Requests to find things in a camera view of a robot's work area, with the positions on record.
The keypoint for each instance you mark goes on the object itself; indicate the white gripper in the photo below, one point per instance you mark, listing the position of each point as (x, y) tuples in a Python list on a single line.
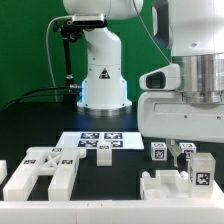
[(163, 114)]

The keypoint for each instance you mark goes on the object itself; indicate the white chair seat part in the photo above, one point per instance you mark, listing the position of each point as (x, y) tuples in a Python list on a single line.
[(165, 184)]

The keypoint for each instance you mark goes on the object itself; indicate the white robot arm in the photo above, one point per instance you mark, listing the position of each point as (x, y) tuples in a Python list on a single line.
[(165, 57)]

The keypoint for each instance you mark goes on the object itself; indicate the white small cube right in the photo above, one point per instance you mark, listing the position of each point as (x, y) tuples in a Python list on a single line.
[(187, 148)]

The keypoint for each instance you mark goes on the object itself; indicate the white small cube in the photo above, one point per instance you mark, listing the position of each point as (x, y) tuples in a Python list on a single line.
[(158, 151), (187, 148)]

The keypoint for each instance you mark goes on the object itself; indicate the white small cube left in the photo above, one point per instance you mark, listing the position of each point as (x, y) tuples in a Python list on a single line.
[(158, 151)]

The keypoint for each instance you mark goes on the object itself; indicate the white obstacle fence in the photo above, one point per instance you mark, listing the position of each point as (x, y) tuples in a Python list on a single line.
[(37, 209)]

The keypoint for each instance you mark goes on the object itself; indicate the white block at left edge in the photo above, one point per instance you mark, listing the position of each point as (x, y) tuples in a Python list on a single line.
[(3, 170)]

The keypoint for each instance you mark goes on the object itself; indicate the white marker base plate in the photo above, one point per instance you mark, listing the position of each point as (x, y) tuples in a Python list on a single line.
[(89, 140)]

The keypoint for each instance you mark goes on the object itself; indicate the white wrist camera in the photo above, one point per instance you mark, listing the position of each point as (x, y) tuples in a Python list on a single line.
[(167, 78)]

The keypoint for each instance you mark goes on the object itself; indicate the white chair back frame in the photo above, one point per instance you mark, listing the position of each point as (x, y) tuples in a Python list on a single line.
[(61, 163)]

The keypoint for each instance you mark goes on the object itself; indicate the background camera on stand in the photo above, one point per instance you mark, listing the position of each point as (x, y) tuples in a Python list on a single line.
[(89, 20)]

